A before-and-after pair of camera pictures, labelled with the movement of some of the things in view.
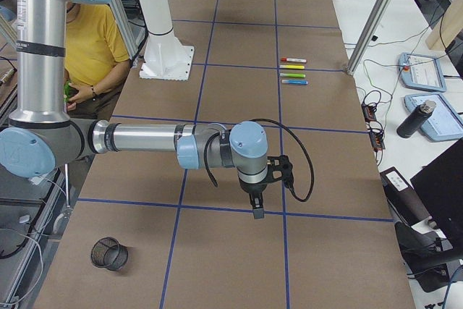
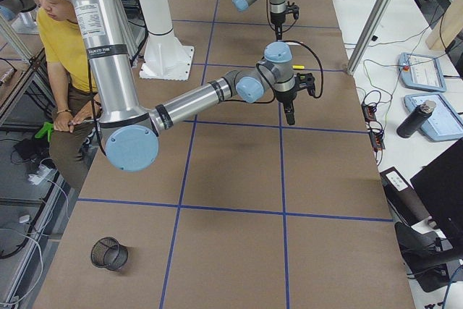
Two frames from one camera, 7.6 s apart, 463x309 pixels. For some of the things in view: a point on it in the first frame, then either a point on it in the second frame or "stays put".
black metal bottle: [415, 119] stays put
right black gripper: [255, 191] -> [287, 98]
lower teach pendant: [445, 123] stays put
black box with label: [403, 199] stays put
